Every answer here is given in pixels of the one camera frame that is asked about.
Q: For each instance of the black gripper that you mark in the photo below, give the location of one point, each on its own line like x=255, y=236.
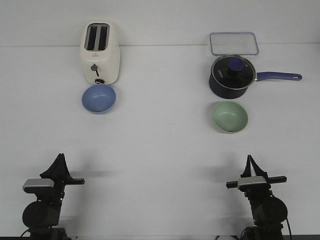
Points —
x=57, y=192
x=257, y=191

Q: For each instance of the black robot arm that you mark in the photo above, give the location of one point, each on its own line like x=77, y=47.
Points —
x=42, y=216
x=268, y=212

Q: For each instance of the glass pot lid blue knob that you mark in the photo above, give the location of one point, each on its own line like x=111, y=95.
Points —
x=233, y=72

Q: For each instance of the blue bowl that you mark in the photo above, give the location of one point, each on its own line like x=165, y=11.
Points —
x=99, y=99

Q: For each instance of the dark blue saucepan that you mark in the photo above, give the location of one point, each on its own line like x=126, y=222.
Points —
x=230, y=93

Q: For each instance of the green bowl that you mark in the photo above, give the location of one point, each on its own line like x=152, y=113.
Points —
x=229, y=117

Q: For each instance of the cream two-slot toaster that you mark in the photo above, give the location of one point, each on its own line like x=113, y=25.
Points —
x=100, y=52

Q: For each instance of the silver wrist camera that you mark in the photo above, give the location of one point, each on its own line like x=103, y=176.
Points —
x=248, y=182
x=33, y=183

